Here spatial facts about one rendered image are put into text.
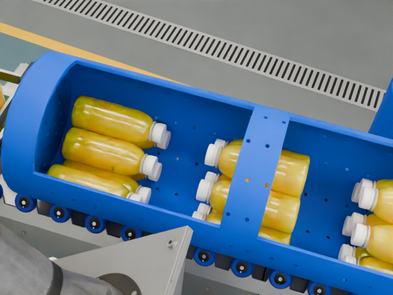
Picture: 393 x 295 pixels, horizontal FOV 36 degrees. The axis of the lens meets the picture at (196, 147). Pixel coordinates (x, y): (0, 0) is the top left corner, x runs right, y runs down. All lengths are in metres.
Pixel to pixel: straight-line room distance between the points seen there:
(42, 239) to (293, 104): 1.76
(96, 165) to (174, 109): 0.20
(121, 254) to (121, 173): 0.42
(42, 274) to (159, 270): 0.14
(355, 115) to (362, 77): 0.27
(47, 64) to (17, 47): 1.93
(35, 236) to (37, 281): 0.68
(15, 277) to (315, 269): 0.58
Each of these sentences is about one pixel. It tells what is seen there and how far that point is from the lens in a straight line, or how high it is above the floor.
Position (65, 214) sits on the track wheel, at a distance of 1.24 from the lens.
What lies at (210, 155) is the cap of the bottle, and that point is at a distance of 1.09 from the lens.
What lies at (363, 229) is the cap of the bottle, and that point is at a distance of 1.10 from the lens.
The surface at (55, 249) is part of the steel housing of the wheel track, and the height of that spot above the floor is 0.86.
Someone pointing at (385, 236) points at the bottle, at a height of 1.13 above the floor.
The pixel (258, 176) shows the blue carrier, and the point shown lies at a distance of 0.99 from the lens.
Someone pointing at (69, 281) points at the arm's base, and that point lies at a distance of 0.68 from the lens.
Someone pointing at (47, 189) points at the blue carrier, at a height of 1.09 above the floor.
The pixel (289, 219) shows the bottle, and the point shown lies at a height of 1.12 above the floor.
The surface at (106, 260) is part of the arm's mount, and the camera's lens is 0.80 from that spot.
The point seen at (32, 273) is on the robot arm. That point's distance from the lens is 0.64.
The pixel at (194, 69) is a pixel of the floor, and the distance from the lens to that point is 2.92.
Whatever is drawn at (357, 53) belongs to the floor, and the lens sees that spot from 3.20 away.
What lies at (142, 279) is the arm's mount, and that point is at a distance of 0.72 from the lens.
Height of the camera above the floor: 1.99
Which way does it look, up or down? 50 degrees down
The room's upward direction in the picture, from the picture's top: 7 degrees clockwise
